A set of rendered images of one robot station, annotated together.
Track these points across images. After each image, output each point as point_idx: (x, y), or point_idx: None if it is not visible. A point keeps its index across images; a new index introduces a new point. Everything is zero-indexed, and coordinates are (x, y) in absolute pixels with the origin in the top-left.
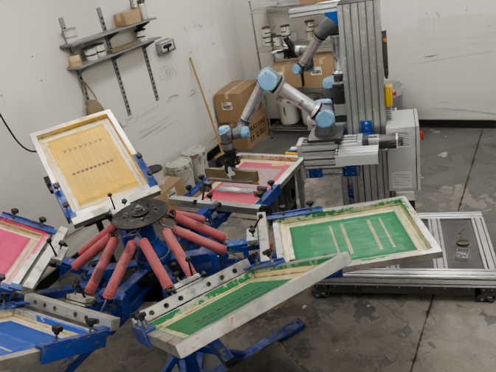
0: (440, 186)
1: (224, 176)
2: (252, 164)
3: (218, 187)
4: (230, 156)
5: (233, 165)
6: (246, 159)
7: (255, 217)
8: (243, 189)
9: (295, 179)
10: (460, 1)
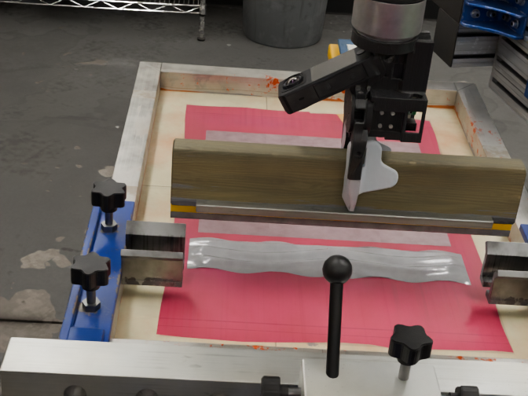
0: (527, 175)
1: (304, 191)
2: (248, 120)
3: (185, 246)
4: (395, 79)
5: (411, 133)
6: (187, 95)
7: (25, 310)
8: (356, 254)
9: (96, 160)
10: None
